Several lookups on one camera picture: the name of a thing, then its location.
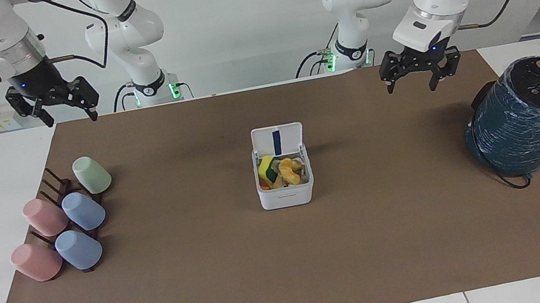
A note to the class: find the yellow green sponge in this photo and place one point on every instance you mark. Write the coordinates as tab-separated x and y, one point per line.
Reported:
267	169

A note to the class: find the orange pretzel toy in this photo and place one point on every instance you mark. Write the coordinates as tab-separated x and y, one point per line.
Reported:
291	170

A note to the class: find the dark teal air fryer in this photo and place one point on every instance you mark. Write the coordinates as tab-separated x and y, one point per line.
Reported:
532	124

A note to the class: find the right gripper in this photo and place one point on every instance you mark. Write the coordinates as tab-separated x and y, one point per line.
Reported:
38	80

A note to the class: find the white trash can with lid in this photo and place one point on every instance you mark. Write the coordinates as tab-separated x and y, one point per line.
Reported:
286	194

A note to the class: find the green plastic cup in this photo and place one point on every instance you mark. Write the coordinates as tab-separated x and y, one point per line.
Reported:
92	174

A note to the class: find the brown wooden cup rack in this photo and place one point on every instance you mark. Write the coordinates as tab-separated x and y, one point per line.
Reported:
57	184

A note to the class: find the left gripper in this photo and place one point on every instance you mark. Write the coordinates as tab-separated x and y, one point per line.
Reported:
432	49

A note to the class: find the blue plastic cup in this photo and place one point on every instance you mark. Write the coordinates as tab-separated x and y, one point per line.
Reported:
79	249
84	211

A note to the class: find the pink plastic cup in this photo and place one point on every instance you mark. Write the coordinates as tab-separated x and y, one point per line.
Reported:
37	262
44	217

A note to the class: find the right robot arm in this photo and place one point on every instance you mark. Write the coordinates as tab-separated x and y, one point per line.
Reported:
121	30

